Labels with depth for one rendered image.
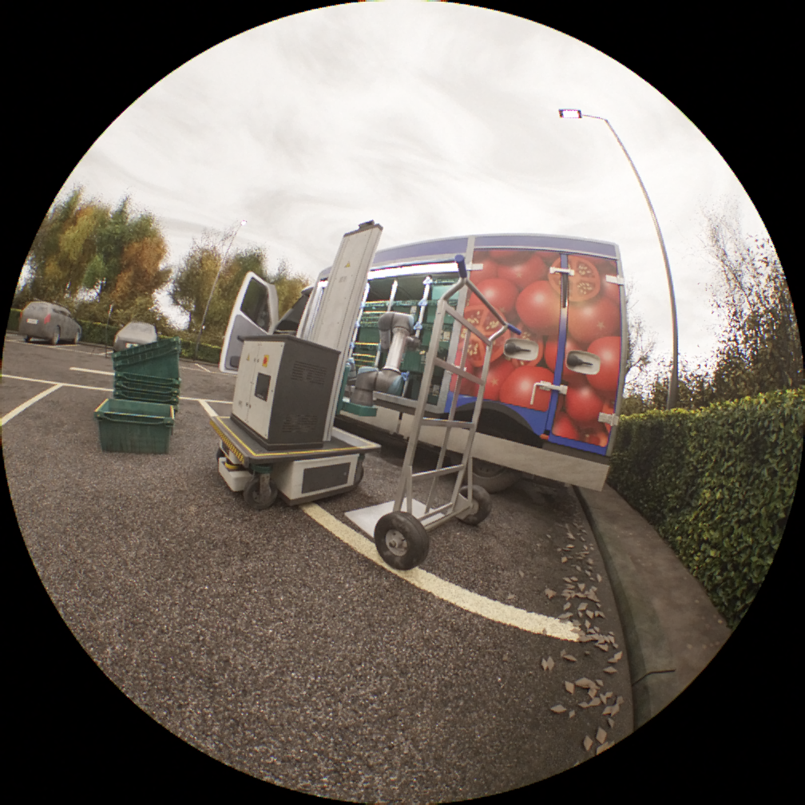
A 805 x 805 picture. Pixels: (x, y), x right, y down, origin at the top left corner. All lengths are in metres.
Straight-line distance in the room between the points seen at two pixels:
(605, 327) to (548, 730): 2.28
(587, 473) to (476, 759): 1.86
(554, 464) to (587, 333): 1.06
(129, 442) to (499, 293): 3.00
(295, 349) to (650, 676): 1.83
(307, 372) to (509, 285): 1.82
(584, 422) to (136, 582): 2.51
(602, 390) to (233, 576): 2.34
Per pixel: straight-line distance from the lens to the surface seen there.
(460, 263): 0.94
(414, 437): 0.96
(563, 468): 2.04
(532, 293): 2.27
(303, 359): 1.16
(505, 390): 2.02
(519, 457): 2.02
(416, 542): 0.92
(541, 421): 1.99
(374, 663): 0.78
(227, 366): 4.33
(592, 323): 2.20
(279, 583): 0.94
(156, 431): 1.83
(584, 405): 2.02
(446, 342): 2.46
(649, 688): 1.05
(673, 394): 3.59
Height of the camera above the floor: 0.70
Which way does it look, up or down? 2 degrees down
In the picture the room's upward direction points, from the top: 12 degrees clockwise
